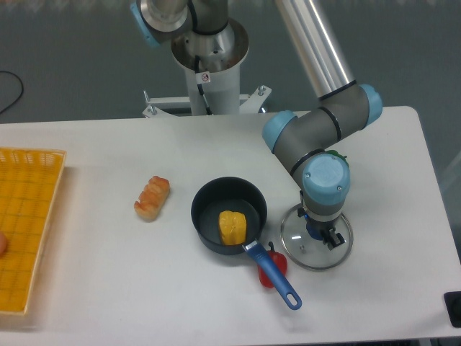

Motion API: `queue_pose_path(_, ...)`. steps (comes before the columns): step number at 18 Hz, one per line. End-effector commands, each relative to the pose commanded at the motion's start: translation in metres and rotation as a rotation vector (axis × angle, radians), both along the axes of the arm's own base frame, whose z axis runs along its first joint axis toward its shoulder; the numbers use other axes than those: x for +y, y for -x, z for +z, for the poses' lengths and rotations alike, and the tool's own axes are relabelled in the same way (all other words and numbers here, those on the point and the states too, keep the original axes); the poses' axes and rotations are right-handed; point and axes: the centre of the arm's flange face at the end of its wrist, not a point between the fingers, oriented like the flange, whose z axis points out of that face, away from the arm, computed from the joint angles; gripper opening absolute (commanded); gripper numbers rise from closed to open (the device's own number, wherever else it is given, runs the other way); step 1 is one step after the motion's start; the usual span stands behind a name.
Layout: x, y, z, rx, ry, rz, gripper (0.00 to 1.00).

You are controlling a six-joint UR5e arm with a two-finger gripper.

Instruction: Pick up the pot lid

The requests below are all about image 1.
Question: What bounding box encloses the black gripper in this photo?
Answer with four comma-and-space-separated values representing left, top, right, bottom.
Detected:
305, 216, 344, 249

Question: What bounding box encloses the glass lid with blue knob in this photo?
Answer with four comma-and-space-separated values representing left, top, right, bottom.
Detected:
280, 204, 354, 271

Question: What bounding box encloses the yellow toy bell pepper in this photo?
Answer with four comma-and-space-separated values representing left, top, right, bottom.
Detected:
218, 210, 247, 246

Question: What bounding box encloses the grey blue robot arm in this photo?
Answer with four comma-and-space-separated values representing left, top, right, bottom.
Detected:
130, 1, 382, 248

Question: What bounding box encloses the red toy bell pepper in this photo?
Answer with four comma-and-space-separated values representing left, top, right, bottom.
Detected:
257, 241, 288, 288

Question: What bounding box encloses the green toy bell pepper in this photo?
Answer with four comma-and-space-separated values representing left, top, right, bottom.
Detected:
326, 150, 349, 168

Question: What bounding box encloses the black device at table edge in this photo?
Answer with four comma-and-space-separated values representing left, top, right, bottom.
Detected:
444, 291, 461, 328

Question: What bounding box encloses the orange toy bread loaf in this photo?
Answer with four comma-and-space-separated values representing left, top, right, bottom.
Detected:
134, 176, 170, 221

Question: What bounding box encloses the yellow woven basket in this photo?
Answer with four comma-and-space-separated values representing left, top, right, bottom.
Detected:
1, 147, 67, 316

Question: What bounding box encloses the orange object at left edge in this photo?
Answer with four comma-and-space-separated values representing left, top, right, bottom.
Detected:
0, 232, 8, 256

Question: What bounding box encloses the dark pot with blue handle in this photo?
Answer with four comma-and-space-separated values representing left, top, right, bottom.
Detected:
191, 177, 302, 310

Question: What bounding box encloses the black cable on floor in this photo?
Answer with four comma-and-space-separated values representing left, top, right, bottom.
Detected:
0, 70, 24, 115

